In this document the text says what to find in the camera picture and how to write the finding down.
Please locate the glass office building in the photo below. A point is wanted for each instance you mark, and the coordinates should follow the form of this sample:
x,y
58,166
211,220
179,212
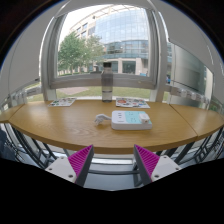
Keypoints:
x,y
123,30

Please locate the person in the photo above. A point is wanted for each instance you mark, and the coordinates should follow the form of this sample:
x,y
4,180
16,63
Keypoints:
x,y
168,79

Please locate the short wall socket rail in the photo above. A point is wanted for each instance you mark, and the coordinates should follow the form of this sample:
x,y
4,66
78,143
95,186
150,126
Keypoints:
x,y
20,96

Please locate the white and teal power strip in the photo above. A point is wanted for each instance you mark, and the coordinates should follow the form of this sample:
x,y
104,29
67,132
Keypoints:
x,y
128,124

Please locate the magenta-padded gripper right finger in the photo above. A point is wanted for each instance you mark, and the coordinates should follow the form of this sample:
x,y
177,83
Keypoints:
x,y
163,166

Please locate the clear bottle with black cap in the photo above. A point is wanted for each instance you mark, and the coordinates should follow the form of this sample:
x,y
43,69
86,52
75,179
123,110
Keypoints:
x,y
107,86

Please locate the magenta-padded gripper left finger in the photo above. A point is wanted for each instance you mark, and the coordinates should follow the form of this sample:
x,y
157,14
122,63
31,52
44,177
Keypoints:
x,y
63,167

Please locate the large colourful sticker sheet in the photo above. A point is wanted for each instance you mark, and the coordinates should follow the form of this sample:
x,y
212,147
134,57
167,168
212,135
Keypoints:
x,y
132,102

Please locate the small colourful sticker sheet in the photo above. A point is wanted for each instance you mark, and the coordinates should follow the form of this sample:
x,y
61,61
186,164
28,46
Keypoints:
x,y
62,102

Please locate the grey window frame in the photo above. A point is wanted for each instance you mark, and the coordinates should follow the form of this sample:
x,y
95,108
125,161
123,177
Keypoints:
x,y
100,81

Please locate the long wall socket rail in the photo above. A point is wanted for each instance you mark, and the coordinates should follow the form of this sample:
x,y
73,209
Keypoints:
x,y
190,94

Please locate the green tree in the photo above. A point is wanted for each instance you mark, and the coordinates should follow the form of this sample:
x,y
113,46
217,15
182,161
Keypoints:
x,y
73,50

